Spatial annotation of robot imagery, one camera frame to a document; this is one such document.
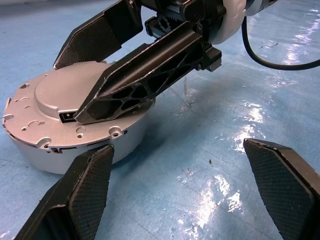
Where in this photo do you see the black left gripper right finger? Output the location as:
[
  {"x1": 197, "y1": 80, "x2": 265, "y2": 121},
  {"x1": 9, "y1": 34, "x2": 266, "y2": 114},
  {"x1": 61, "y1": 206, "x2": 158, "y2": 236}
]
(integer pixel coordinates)
[{"x1": 242, "y1": 138, "x2": 320, "y2": 240}]

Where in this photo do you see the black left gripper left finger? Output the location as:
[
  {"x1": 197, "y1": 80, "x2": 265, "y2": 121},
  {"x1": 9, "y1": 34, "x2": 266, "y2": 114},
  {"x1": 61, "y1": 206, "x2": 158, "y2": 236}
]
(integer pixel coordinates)
[{"x1": 13, "y1": 143, "x2": 115, "y2": 240}]

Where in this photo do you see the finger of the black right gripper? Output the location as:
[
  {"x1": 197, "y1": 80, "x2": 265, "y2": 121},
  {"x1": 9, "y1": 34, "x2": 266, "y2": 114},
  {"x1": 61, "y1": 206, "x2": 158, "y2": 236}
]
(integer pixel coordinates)
[
  {"x1": 74, "y1": 21, "x2": 210, "y2": 125},
  {"x1": 53, "y1": 0, "x2": 144, "y2": 70}
]

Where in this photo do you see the silver round motor cover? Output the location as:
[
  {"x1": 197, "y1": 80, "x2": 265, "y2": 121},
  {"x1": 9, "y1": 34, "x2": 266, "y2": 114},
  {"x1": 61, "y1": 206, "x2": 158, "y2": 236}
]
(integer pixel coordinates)
[{"x1": 1, "y1": 60, "x2": 156, "y2": 152}]

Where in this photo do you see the silver motor stator housing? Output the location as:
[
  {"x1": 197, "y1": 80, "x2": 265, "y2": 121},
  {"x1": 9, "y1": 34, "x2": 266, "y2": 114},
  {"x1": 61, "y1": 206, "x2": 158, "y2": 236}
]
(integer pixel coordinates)
[{"x1": 7, "y1": 104, "x2": 151, "y2": 175}]

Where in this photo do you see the blue table mat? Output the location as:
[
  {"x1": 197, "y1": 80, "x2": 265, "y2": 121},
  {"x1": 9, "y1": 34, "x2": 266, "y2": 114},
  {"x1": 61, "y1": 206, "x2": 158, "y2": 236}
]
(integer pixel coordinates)
[{"x1": 0, "y1": 0, "x2": 320, "y2": 240}]

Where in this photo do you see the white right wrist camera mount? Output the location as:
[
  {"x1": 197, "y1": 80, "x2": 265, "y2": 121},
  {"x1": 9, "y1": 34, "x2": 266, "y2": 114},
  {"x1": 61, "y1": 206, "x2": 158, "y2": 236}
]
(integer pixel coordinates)
[{"x1": 211, "y1": 0, "x2": 248, "y2": 46}]

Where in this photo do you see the black robot wrist cable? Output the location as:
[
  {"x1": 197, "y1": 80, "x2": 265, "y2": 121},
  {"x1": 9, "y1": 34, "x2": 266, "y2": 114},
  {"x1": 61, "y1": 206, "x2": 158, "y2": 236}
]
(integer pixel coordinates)
[{"x1": 240, "y1": 14, "x2": 320, "y2": 71}]

